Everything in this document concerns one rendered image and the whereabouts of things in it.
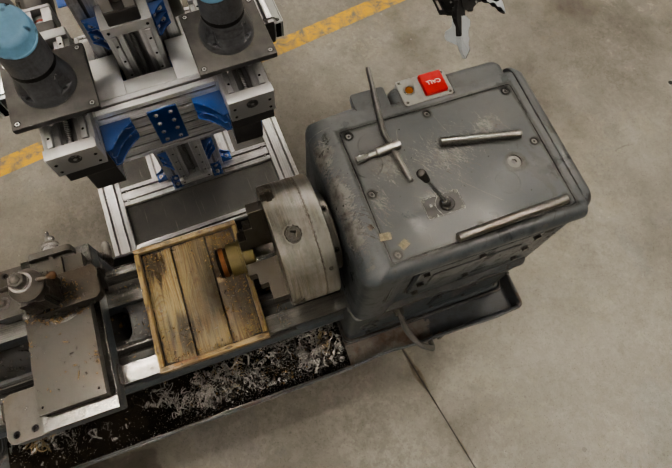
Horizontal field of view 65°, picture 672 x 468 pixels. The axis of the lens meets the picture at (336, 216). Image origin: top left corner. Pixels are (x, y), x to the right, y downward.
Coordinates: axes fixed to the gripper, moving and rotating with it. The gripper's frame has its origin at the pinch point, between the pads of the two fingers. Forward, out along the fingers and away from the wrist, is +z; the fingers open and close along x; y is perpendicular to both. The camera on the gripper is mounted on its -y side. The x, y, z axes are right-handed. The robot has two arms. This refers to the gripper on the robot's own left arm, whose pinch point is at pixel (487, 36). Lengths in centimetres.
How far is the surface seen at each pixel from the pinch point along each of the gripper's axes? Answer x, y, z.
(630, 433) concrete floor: 20, -7, 190
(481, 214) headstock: 28.9, -8.2, 25.8
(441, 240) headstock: 40.0, -6.5, 22.6
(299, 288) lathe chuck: 68, 13, 16
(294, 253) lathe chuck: 63, 13, 8
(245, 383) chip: 99, 46, 53
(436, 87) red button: 8.2, 14.3, 9.3
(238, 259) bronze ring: 72, 27, 8
